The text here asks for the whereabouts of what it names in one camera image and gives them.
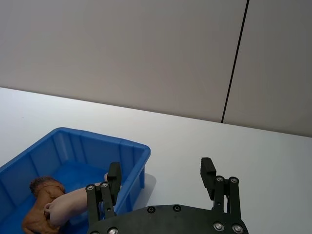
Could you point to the brown toy lion figure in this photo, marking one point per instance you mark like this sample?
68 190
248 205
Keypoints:
41 209

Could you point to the blue plastic bin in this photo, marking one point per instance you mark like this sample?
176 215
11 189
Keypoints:
61 148

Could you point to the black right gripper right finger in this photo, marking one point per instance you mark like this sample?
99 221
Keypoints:
207 174

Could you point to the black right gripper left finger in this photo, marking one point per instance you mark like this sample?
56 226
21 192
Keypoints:
114 180

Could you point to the pink toy animal figure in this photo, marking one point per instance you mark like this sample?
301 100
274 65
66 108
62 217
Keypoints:
68 204

